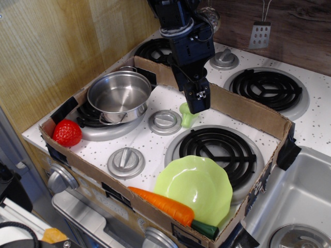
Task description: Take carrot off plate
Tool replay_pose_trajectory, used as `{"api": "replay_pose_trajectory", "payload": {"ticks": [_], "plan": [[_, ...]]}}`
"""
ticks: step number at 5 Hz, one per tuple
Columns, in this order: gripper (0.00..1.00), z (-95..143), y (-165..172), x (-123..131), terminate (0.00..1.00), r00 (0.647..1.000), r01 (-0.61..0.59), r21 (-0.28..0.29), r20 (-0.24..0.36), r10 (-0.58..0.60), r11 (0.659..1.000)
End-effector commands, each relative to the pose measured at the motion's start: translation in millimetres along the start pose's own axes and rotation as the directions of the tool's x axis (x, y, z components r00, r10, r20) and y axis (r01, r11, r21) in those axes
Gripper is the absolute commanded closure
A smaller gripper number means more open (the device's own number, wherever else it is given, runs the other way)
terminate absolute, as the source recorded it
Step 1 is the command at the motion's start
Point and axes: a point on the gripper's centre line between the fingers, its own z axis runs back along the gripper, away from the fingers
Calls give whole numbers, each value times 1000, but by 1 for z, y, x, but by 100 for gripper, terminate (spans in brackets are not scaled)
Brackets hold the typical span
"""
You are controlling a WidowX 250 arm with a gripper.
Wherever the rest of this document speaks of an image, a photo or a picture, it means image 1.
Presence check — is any back left black burner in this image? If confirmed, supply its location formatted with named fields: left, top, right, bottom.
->
left=130, top=38, right=172, bottom=67

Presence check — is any silver left oven knob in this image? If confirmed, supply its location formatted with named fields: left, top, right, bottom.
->
left=48, top=163, right=79, bottom=194

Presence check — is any light green plastic plate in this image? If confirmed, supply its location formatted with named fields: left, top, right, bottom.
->
left=154, top=156, right=233, bottom=226

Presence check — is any cardboard fence box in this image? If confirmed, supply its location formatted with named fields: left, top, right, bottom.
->
left=39, top=56, right=294, bottom=247

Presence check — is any silver front stove knob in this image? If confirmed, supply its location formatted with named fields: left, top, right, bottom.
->
left=107, top=147, right=145, bottom=179

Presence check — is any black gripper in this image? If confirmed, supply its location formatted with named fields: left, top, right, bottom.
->
left=169, top=21, right=215, bottom=114

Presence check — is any red toy strawberry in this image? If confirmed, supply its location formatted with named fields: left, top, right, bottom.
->
left=52, top=119, right=82, bottom=147

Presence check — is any silver stove knob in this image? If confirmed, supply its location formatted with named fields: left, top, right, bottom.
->
left=107, top=147, right=145, bottom=179
left=148, top=110, right=182, bottom=136
left=209, top=49, right=239, bottom=70

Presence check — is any hanging metal slotted spatula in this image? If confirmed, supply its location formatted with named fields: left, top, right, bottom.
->
left=249, top=1, right=272, bottom=50

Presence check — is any back right black burner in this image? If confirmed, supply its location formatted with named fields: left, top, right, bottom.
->
left=224, top=67, right=310, bottom=121

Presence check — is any silver right oven knob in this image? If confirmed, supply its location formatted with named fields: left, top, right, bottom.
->
left=142, top=227, right=178, bottom=248

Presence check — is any silver back stove knob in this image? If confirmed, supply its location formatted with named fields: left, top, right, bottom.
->
left=209, top=49, right=239, bottom=70

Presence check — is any small steel pot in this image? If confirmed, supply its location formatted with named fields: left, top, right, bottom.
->
left=87, top=70, right=152, bottom=126

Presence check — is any silver oven knob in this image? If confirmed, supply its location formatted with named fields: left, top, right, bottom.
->
left=142, top=227, right=178, bottom=248
left=48, top=163, right=79, bottom=194

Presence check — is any silver centre stove knob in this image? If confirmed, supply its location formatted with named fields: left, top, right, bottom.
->
left=148, top=110, right=182, bottom=136

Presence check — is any orange toy carrot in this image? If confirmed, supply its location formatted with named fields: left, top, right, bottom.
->
left=128, top=187, right=219, bottom=240

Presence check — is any hanging metal skimmer ladle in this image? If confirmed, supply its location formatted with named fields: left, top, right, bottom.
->
left=198, top=0, right=221, bottom=32

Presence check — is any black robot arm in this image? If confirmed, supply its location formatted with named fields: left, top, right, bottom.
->
left=148, top=1, right=215, bottom=114

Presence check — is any front left black burner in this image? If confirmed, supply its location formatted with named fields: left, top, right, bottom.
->
left=73, top=102, right=140, bottom=142

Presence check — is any silver oven door handle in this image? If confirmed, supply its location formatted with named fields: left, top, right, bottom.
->
left=52, top=191, right=144, bottom=247

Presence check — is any black cable loop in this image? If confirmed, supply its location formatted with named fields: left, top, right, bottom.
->
left=0, top=221, right=40, bottom=248

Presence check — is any front right black burner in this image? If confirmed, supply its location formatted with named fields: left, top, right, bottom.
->
left=164, top=125, right=264, bottom=205

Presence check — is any black burner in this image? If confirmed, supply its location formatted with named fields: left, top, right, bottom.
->
left=73, top=102, right=140, bottom=142
left=164, top=125, right=264, bottom=205
left=130, top=38, right=172, bottom=67
left=224, top=67, right=310, bottom=121

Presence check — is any steel toy sink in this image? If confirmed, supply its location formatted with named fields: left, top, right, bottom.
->
left=245, top=147, right=330, bottom=247

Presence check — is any green toy broccoli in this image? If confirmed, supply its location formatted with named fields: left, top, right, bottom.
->
left=179, top=103, right=199, bottom=128

